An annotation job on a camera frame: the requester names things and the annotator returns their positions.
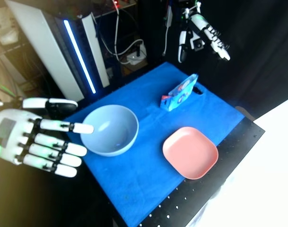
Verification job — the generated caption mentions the blue snack packet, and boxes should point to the blue snack packet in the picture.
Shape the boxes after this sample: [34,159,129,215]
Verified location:
[159,73,199,112]

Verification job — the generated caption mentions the light blue bowl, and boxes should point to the light blue bowl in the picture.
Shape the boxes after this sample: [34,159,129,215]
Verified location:
[79,105,140,157]

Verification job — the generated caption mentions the black curtain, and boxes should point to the black curtain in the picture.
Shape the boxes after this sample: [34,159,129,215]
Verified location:
[139,0,288,119]

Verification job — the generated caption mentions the white power adapter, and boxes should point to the white power adapter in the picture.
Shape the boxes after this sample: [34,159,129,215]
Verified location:
[126,52,147,66]

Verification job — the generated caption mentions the pink square plate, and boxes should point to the pink square plate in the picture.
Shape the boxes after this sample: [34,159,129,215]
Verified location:
[162,126,219,181]

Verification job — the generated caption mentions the white tower with blue light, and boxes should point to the white tower with blue light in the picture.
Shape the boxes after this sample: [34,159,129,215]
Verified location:
[5,0,111,101]

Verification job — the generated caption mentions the blue cloth mat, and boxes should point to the blue cloth mat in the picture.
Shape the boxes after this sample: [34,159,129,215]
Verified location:
[63,61,245,227]

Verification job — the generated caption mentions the white plastic bag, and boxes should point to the white plastic bag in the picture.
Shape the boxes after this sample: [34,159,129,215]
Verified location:
[0,7,19,45]

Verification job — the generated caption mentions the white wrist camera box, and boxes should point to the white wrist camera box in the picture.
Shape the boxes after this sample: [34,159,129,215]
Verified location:
[190,37,205,51]

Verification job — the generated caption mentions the grey cable adapter box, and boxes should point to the grey cable adapter box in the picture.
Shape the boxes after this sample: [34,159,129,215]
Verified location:
[166,6,173,29]

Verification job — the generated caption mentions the white cable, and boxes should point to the white cable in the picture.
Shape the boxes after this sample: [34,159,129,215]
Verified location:
[96,7,146,65]

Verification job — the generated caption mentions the green cable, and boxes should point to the green cable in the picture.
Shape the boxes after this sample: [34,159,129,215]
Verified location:
[0,79,17,97]

